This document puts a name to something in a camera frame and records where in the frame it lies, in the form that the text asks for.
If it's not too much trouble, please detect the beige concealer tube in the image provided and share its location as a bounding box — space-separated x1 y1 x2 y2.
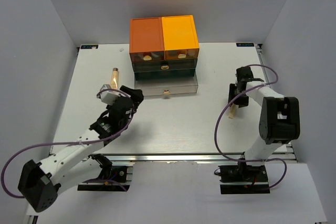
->
110 68 119 89
228 104 236 119

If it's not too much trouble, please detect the clear bottom cabinet drawer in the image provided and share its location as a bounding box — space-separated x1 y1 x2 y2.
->
134 74 198 99

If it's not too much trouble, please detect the clear yellow box drawer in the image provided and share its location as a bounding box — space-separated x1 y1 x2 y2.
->
165 48 199 60

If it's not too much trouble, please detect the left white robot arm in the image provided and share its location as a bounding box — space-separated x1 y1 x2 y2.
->
18 86 144 212

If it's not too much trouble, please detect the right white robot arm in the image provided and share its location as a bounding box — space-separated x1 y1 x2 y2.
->
228 66 300 182

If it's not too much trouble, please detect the dark teal drawer cabinet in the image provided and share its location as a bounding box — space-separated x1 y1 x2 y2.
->
132 59 197 81

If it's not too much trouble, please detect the dark orange drawer box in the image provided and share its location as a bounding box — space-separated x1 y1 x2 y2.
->
129 17 165 57

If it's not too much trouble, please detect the yellow drawer box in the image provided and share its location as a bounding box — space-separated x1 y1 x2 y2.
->
162 15 199 52

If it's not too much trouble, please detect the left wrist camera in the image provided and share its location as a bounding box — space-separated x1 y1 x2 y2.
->
97 84 119 105

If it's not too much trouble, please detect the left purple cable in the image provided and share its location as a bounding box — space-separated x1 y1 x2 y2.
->
1 89 136 199

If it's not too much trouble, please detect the purple cable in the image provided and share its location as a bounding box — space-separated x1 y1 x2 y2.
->
1 89 136 199
214 63 287 189

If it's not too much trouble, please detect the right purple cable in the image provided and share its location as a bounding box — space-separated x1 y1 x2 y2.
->
214 63 287 189

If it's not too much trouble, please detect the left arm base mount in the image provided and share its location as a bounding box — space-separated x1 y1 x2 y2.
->
77 154 132 192

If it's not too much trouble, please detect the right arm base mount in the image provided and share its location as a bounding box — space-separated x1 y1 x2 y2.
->
214 163 270 195

